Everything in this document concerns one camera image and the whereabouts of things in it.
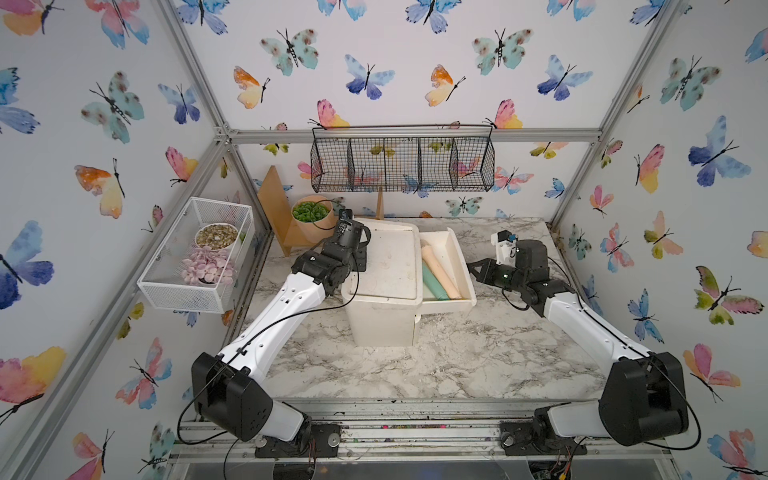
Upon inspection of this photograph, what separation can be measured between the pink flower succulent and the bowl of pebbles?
0.05 m

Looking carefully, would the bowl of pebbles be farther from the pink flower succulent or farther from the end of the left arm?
the end of the left arm

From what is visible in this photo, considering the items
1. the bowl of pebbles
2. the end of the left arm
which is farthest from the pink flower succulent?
the end of the left arm

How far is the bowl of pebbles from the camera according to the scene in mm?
698

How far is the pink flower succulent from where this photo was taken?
64 centimetres
